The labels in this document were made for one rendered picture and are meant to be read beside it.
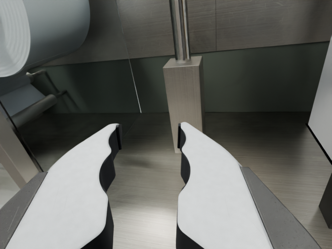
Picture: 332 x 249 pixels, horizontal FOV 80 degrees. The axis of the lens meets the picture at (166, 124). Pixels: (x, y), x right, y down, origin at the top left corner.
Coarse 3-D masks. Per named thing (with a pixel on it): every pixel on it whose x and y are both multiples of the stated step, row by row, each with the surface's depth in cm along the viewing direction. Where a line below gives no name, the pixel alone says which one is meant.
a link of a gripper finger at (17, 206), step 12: (36, 180) 8; (24, 192) 7; (36, 192) 7; (12, 204) 7; (24, 204) 7; (0, 216) 6; (12, 216) 6; (0, 228) 6; (12, 228) 6; (0, 240) 6
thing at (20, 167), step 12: (0, 120) 32; (0, 132) 32; (12, 132) 33; (0, 144) 32; (12, 144) 33; (0, 156) 33; (12, 156) 33; (24, 156) 35; (12, 168) 34; (24, 168) 35; (36, 168) 38; (24, 180) 36
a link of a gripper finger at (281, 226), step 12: (240, 168) 8; (252, 180) 8; (252, 192) 7; (264, 192) 7; (264, 204) 7; (276, 204) 7; (264, 216) 6; (276, 216) 6; (288, 216) 6; (276, 228) 6; (288, 228) 6; (300, 228) 6; (276, 240) 6; (288, 240) 6; (300, 240) 6; (312, 240) 6
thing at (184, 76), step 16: (176, 0) 43; (176, 16) 44; (176, 32) 46; (176, 48) 48; (176, 64) 49; (192, 64) 47; (176, 80) 50; (192, 80) 49; (176, 96) 52; (192, 96) 51; (176, 112) 54; (192, 112) 53; (176, 128) 57; (176, 144) 60
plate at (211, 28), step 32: (128, 0) 67; (160, 0) 65; (192, 0) 62; (224, 0) 61; (256, 0) 59; (288, 0) 57; (320, 0) 55; (128, 32) 72; (160, 32) 70; (192, 32) 67; (224, 32) 65; (256, 32) 63; (288, 32) 61; (320, 32) 59
